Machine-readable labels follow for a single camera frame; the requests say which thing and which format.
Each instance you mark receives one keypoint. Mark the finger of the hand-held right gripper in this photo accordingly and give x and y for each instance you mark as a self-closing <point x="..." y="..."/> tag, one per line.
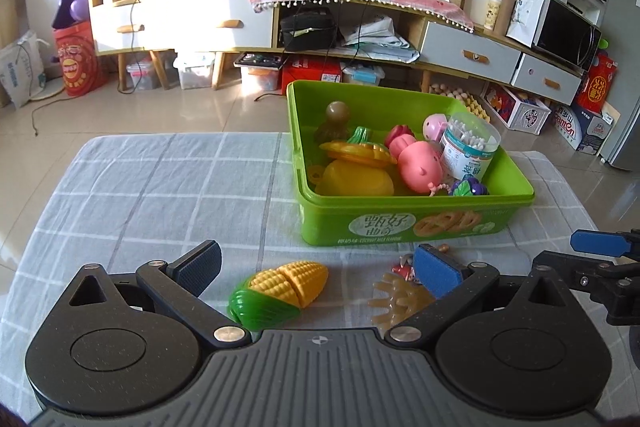
<point x="565" y="267"/>
<point x="597" y="243"/>

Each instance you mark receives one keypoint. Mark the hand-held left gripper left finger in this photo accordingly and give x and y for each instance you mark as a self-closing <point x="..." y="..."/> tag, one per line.
<point x="200" y="264"/>

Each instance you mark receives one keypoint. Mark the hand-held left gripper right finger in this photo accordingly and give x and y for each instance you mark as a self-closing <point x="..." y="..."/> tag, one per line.
<point x="440" y="269"/>

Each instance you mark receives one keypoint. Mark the small brown red figurine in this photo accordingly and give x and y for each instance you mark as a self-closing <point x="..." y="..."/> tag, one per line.
<point x="405" y="269"/>

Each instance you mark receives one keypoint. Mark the tan starfish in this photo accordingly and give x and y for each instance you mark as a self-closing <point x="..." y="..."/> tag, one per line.
<point x="400" y="307"/>

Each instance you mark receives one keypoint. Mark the purple toy grapes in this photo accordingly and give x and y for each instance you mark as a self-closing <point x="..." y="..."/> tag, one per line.
<point x="470" y="188"/>

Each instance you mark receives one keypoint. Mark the toy corn cob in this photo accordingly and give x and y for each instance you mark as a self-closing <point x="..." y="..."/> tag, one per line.
<point x="290" y="282"/>

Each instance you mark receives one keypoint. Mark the green plastic box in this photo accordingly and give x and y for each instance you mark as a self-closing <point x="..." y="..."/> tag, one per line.
<point x="350" y="227"/>

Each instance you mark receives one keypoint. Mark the pink pig toy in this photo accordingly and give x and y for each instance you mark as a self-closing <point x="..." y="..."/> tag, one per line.
<point x="417" y="162"/>

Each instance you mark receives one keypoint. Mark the clear cotton swab jar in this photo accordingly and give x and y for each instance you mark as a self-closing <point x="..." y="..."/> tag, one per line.
<point x="467" y="152"/>

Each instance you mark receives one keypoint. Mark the yellow toy fruit half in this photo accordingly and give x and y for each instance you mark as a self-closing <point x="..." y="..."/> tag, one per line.
<point x="350" y="179"/>

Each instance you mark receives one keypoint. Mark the orange toy persimmon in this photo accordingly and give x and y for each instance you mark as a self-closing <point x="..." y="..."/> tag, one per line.
<point x="360" y="153"/>

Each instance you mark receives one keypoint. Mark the pink round toy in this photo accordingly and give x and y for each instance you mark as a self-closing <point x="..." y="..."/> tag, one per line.
<point x="434" y="126"/>

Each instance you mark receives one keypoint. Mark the brown toy mushroom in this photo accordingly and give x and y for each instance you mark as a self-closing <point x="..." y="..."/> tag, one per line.
<point x="337" y="112"/>

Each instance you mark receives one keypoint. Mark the grey checked tablecloth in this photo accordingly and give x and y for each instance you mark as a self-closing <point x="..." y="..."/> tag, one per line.
<point x="175" y="187"/>

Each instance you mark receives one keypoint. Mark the blue white carton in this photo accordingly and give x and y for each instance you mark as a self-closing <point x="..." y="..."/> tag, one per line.
<point x="580" y="127"/>

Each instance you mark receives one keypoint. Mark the white printed crate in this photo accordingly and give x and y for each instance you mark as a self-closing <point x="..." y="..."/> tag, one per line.
<point x="517" y="109"/>

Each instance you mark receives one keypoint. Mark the red gift box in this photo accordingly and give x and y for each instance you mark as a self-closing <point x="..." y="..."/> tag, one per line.
<point x="597" y="82"/>

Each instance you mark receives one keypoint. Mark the grey refrigerator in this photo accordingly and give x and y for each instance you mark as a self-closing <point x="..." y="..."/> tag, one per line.
<point x="622" y="82"/>

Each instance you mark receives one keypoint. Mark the yellow egg tray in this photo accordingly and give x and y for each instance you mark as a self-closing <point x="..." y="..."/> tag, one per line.
<point x="465" y="99"/>

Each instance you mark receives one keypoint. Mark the clear storage box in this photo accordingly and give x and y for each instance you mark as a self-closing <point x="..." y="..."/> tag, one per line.
<point x="195" y="72"/>
<point x="144" y="74"/>

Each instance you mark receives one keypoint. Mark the blue lidded plastic box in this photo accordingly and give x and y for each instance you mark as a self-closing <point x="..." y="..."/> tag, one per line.
<point x="364" y="74"/>

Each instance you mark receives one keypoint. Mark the white microwave oven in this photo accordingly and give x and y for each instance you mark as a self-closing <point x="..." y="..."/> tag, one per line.
<point x="565" y="34"/>

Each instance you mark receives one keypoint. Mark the red cardboard box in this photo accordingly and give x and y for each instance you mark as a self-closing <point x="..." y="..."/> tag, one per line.
<point x="312" y="71"/>

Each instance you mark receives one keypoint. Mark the red printed bag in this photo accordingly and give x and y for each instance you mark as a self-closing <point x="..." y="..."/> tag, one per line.
<point x="77" y="62"/>

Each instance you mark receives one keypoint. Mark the pile of papers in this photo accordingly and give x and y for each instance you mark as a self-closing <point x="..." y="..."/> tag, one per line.
<point x="375" y="39"/>

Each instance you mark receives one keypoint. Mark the white wooden tv cabinet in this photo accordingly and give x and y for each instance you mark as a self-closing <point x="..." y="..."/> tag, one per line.
<point x="200" y="24"/>

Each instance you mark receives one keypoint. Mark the black bag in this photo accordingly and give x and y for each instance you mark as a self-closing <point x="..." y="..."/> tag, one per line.
<point x="307" y="29"/>

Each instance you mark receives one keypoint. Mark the stack of paper cups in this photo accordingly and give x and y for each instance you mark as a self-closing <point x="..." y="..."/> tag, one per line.
<point x="495" y="4"/>

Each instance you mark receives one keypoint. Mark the white woven sack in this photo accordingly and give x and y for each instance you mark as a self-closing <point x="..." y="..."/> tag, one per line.
<point x="20" y="69"/>

